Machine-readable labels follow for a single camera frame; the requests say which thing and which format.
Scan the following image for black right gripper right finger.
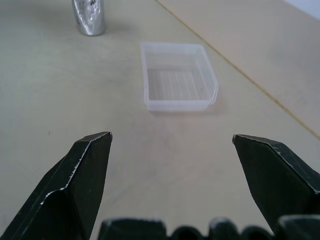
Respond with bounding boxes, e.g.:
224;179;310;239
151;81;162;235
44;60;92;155
232;134;320;235

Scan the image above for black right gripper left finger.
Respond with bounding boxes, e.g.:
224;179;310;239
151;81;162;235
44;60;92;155
0;131;114;240

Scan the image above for clear plastic container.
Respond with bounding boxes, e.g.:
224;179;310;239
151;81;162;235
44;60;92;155
140;41;220;112

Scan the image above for shiny silver metal object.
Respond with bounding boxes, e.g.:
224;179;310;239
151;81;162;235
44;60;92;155
71;0;107;37

